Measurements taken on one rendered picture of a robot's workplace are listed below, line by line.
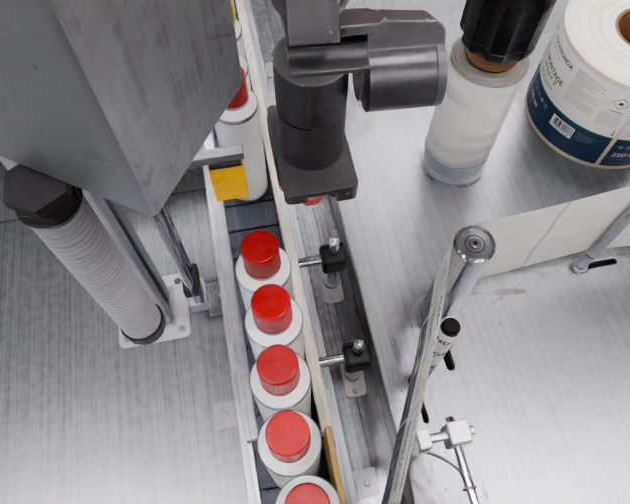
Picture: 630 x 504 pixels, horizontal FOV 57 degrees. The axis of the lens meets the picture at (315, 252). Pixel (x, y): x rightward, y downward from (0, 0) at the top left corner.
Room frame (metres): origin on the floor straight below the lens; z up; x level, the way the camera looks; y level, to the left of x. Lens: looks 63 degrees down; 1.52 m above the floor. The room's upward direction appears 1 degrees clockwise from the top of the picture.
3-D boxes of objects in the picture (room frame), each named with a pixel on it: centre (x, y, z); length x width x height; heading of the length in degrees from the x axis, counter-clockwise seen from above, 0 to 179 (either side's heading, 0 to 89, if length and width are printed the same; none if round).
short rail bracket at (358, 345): (0.18, -0.03, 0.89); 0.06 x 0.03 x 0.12; 102
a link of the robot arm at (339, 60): (0.32, 0.00, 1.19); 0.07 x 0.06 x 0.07; 97
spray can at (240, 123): (0.42, 0.09, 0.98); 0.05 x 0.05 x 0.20
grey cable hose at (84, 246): (0.15, 0.14, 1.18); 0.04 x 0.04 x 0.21
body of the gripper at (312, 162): (0.32, 0.00, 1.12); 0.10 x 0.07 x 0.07; 12
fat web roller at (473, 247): (0.24, -0.14, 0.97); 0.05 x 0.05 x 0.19
